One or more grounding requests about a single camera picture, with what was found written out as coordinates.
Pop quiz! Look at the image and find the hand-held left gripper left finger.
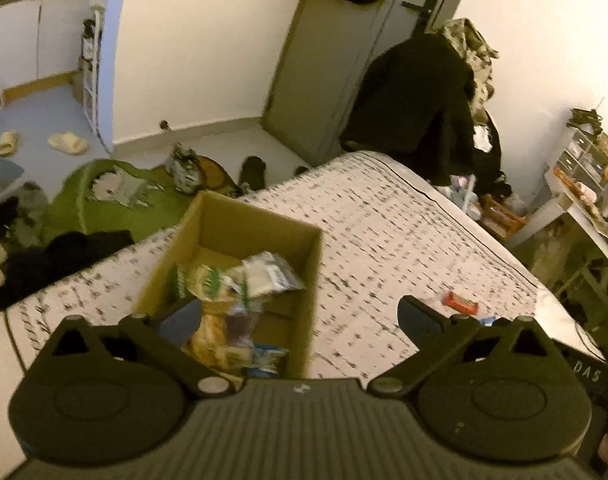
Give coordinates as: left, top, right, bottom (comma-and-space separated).
43, 296, 235, 401

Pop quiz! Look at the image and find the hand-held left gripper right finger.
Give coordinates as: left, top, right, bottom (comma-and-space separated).
365, 294, 565, 401

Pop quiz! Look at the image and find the yellow brown snack packet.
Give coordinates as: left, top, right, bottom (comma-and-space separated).
183, 302, 257, 373

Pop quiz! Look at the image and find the red orange snack packet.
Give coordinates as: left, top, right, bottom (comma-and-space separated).
443, 290, 480, 314

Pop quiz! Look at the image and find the small purple snack packet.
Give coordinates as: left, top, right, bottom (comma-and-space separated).
224, 305, 263, 347

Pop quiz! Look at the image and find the blue white snack packet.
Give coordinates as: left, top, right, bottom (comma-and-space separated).
244, 342, 291, 379

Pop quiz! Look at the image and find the brown cardboard box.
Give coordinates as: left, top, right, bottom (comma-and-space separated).
131, 190, 325, 381

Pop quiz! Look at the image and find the white bed sheet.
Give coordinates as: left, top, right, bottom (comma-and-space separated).
401, 152, 607, 362

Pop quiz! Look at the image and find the black clothes pile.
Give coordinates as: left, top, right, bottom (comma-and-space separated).
3, 230, 136, 306

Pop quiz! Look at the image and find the brown wooden crate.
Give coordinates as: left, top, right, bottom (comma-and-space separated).
482, 194, 528, 242

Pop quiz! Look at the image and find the round wooden board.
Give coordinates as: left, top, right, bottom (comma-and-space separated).
198, 156, 237, 197

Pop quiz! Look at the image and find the patterned grey bag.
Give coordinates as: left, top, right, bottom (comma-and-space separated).
165, 144, 205, 194

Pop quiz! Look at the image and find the green floor cushion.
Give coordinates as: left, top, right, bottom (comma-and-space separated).
43, 157, 197, 243

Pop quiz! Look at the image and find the white desk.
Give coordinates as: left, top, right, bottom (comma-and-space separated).
504, 167, 608, 306

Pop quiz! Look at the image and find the black shoe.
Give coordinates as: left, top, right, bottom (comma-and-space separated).
238, 156, 268, 192

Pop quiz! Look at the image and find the black coat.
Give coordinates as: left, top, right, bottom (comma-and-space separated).
340, 34, 502, 187

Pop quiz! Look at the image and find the clear drawer organizer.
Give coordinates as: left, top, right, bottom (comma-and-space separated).
552, 124, 608, 183

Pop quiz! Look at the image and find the white narrow rack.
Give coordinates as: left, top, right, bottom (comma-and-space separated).
80, 4, 109, 137

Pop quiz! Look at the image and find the olive grey door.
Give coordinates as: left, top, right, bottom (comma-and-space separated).
261, 0, 467, 167

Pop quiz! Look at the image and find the camouflage jacket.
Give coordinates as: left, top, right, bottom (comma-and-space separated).
438, 17, 500, 108

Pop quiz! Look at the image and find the black door handle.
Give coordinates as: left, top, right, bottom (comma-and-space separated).
400, 0, 439, 32

